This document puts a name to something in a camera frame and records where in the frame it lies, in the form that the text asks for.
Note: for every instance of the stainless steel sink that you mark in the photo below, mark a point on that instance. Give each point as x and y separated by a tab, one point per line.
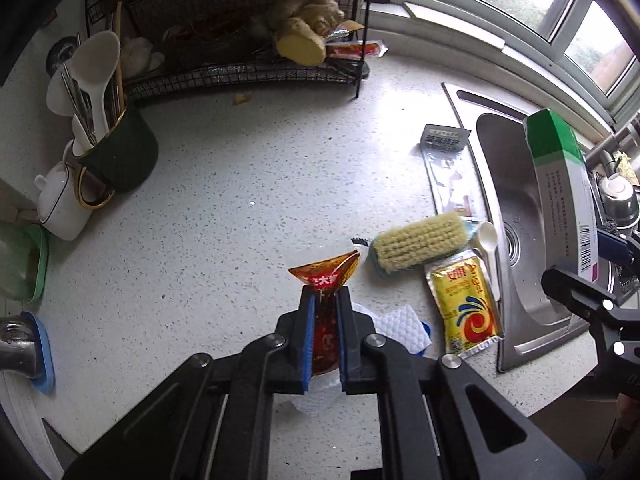
515	200

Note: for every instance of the metal chopsticks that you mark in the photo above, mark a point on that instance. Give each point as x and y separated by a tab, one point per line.
80	105

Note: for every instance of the blue plastic lid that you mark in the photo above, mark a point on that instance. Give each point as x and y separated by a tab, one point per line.
426	329

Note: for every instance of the ginger root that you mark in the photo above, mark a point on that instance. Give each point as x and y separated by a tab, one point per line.
300	42

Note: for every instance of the dark red sauce packet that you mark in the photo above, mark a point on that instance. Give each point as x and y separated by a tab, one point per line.
325	280

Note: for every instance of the yellow bristle scrub brush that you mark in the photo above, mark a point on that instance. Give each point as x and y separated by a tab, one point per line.
420	240

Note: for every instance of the garlic bulb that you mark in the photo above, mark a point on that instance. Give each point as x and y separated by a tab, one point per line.
137	57

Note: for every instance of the blue plastic tray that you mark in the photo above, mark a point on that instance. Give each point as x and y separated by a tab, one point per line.
45	360

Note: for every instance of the green white medicine box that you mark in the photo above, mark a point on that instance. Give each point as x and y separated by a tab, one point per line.
560	200

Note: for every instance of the small ginger scrap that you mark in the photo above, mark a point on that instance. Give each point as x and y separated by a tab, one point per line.
240	99

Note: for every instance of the white plastic spoon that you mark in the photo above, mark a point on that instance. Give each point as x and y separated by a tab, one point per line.
486	237

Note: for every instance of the dried red chilies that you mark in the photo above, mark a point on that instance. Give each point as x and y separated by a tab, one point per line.
210	30

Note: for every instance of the dark green utensil mug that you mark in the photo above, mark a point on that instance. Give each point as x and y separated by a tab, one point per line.
125	155

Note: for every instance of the white rice paddle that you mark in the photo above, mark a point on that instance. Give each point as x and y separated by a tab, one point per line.
95	70

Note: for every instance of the yellow sauce packet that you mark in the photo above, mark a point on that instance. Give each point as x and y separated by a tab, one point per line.
460	300

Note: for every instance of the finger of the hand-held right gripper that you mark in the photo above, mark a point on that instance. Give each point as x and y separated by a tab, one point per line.
580	295
612	248

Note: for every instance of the white foam pad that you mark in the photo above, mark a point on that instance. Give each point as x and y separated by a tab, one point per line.
400	332

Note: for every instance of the clear packet grey label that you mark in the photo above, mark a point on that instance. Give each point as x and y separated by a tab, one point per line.
442	140

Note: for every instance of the red snack packet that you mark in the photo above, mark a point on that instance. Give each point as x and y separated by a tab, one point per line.
350	50

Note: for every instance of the green plastic bowl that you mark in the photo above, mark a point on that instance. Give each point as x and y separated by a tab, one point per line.
35	270

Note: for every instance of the steel kitchen faucet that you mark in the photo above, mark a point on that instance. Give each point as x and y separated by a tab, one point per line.
617	195

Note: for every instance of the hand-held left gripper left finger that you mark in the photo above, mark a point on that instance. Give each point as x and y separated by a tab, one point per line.
307	340

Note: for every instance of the white framed window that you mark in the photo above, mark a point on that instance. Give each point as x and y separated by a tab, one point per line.
555	35

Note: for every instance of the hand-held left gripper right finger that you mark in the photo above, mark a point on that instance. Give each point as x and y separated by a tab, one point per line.
342	340

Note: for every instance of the white ceramic teapot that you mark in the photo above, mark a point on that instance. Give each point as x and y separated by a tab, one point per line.
57	210

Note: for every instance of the wooden chopsticks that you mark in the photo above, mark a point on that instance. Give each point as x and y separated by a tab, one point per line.
119	60

